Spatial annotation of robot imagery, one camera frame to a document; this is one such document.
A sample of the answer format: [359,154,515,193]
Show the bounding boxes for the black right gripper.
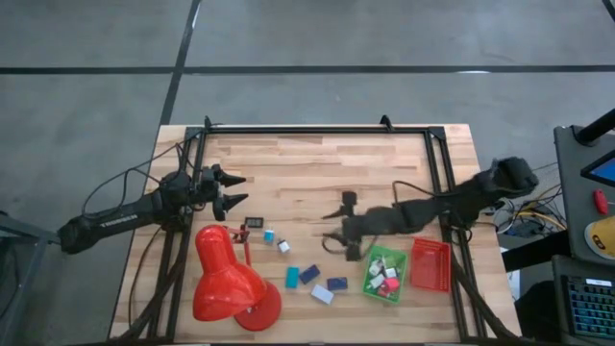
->
[320,191,405,262]

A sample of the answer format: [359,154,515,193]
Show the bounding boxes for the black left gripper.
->
[191,164,250,222]

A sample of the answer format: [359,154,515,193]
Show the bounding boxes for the white rectangular box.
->
[309,284,335,306]

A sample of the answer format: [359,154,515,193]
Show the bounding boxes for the green plastic basket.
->
[362,244,409,305]

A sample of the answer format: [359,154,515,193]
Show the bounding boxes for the red plastic basket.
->
[409,237,453,293]

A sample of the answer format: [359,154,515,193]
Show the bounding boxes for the red desk lamp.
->
[191,223,283,333]

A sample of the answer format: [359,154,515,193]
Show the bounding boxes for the grey metal stand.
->
[0,210,62,346]

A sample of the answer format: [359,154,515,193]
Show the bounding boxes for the grey control cart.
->
[553,123,615,263]

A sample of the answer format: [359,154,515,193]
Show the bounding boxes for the yellow white round object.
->
[583,215,615,260]

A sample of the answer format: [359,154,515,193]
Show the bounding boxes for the red button device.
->
[593,189,609,216]

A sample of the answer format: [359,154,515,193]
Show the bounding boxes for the blue screen monitor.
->
[579,149,615,188]

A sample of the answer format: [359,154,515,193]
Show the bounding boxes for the black monitor pole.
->
[575,108,615,147]

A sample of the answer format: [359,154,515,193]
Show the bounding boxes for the black aluminium table frame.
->
[114,125,518,345]

